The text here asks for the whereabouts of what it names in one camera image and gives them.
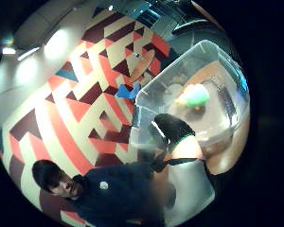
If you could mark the blue chair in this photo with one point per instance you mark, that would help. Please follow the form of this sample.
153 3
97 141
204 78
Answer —
127 91

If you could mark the clear plastic storage bin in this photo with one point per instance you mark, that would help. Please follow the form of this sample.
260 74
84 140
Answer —
211 72

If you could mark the round wooden table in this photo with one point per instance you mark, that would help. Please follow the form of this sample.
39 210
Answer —
142 65

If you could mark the the person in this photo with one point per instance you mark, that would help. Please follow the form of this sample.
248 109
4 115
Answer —
116 192

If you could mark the long ceiling lamp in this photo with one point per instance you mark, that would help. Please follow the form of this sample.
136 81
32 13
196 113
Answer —
28 53

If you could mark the small ceiling lamp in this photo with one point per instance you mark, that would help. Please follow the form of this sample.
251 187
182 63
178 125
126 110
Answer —
8 50

